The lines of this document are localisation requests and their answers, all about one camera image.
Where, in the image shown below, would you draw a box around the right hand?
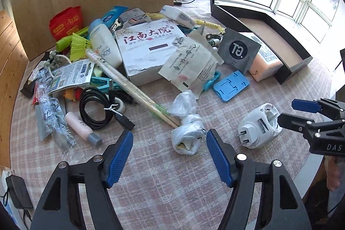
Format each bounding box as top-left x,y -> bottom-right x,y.
324,156 -> 340,191

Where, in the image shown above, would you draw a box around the grey white box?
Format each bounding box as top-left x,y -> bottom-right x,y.
119,8 -> 151,27

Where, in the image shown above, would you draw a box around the white tissue pack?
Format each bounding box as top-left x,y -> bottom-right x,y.
160,5 -> 196,29

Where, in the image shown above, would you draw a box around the grey GT sachet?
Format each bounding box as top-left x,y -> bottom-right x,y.
218,28 -> 261,75

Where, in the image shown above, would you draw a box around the white Chinese calligraphy box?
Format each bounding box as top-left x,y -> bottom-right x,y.
115,18 -> 185,86

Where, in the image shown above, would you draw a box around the yellow green mesh shuttlecock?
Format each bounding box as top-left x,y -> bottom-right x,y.
70,33 -> 92,62

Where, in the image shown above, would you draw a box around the wrapped chopsticks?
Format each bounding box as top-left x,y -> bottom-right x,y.
85,49 -> 181,128

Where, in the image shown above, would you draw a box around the metal clip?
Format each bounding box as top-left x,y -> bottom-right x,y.
206,34 -> 222,40

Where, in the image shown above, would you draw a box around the red snack packet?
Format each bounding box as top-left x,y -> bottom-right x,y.
49,6 -> 84,41

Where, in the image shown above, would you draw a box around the yellow long stick packet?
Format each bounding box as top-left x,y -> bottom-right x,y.
146,13 -> 226,34

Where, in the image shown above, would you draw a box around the blue phone stand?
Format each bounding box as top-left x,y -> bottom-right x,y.
213,71 -> 250,102

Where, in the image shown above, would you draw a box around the black storage tray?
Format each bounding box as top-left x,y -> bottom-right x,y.
211,5 -> 313,84

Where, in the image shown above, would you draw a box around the green tube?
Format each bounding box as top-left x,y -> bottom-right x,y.
56,26 -> 89,52

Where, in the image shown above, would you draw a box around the white paper sachet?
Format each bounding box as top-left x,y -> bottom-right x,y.
158,30 -> 224,97

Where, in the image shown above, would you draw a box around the white power adapter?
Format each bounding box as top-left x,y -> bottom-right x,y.
237,103 -> 282,149

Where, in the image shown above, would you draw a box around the black coiled cable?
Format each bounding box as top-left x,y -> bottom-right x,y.
78,86 -> 136,131

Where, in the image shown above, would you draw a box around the black packet with label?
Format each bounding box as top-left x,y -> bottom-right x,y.
20,79 -> 36,98

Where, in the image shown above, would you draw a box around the white item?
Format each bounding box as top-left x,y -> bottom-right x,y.
167,90 -> 197,119
171,114 -> 206,155

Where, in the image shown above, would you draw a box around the white lotion bottle blue cap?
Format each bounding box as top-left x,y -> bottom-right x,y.
88,19 -> 122,68

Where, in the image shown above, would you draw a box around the pink tube grey cap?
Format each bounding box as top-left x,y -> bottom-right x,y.
65,112 -> 102,148

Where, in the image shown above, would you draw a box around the blue tube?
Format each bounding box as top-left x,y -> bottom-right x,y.
102,6 -> 128,29

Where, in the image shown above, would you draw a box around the blue clothes peg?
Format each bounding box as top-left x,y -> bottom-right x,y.
203,71 -> 221,91

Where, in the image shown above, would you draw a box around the teal peg by cable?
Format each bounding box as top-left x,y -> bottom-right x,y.
90,77 -> 122,93

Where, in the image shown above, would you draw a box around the black power adapter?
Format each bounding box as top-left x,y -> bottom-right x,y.
5,175 -> 33,210

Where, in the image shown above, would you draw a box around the white bead string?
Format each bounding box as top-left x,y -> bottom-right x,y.
44,50 -> 72,72

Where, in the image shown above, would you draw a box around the silver foil packet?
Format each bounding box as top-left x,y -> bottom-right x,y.
36,67 -> 77,152

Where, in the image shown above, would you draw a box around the white leaflet card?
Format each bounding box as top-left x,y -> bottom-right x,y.
49,59 -> 95,95

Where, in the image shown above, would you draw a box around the green lip balm stick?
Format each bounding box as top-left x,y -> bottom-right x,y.
208,39 -> 221,48

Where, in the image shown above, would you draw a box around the orange tissue pack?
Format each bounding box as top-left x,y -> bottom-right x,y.
240,32 -> 283,82

